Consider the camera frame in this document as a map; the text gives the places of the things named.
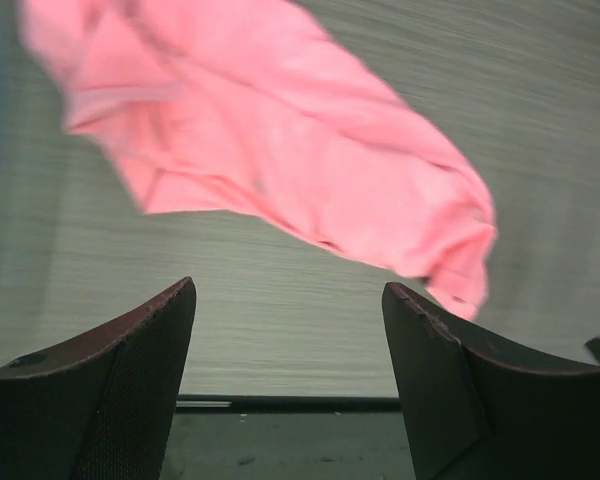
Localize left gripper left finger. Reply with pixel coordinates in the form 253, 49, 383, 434
0, 277, 196, 480

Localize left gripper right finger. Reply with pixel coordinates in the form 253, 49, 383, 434
382, 282, 600, 479

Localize light pink t shirt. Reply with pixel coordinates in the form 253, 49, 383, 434
19, 1, 496, 320

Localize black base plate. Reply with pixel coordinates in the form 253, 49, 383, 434
176, 395, 401, 414

